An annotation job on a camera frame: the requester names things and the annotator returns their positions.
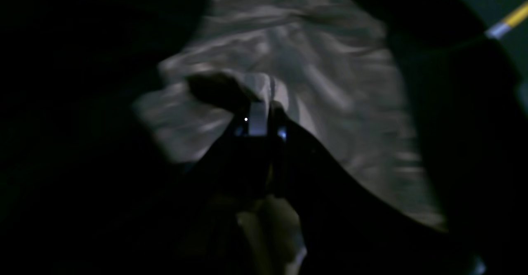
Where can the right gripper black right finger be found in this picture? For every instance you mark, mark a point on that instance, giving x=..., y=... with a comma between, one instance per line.
x=347, y=230

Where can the camouflage t-shirt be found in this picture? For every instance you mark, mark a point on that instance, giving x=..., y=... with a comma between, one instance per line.
x=326, y=63

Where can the yellow and white rod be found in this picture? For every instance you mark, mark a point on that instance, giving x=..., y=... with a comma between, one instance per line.
x=507, y=24

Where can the black table cloth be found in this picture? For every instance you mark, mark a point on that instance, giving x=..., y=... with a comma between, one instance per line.
x=83, y=178

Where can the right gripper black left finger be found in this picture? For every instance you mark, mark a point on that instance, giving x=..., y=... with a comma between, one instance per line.
x=218, y=232

